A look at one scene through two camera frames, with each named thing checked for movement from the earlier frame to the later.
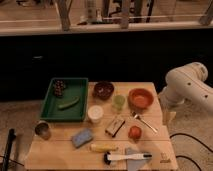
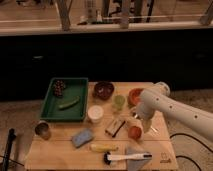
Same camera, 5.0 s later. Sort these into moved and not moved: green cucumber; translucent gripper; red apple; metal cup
Moved: translucent gripper
Not moved: red apple; green cucumber; metal cup
